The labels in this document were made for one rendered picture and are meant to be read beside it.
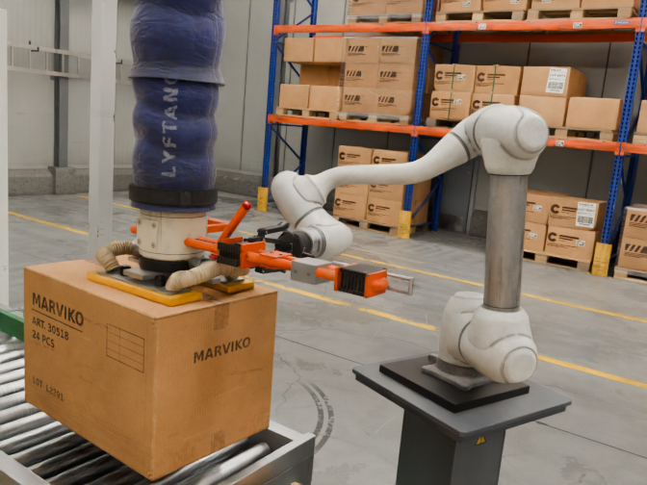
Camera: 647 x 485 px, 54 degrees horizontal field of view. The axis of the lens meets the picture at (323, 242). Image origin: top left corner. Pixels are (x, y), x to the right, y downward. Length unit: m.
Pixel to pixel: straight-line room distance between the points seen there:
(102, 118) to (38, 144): 6.82
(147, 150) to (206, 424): 0.70
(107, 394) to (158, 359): 0.23
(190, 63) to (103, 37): 3.11
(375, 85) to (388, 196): 1.64
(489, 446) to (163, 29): 1.54
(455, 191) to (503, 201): 8.60
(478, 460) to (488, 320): 0.53
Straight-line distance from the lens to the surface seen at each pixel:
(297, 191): 1.80
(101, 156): 4.69
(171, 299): 1.54
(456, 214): 10.37
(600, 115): 8.46
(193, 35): 1.61
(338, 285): 1.33
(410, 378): 2.03
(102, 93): 4.68
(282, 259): 1.44
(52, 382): 1.92
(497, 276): 1.80
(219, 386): 1.67
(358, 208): 9.75
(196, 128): 1.61
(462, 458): 2.09
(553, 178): 9.91
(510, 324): 1.81
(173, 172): 1.60
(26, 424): 2.24
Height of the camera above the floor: 1.53
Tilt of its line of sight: 11 degrees down
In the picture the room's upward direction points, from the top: 5 degrees clockwise
